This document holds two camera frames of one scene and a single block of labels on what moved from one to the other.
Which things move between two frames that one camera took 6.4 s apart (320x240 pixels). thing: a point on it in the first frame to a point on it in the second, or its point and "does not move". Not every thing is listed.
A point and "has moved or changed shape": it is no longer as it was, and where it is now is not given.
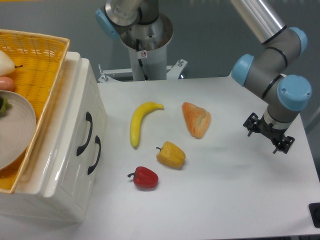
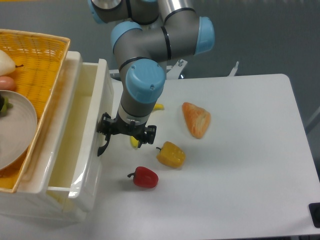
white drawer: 75,172 has moved or changed shape
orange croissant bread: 198,119 does not move
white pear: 7,66 does not move
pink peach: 6,83 does not move
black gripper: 274,134 to 118,126
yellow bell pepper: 171,155 does not move
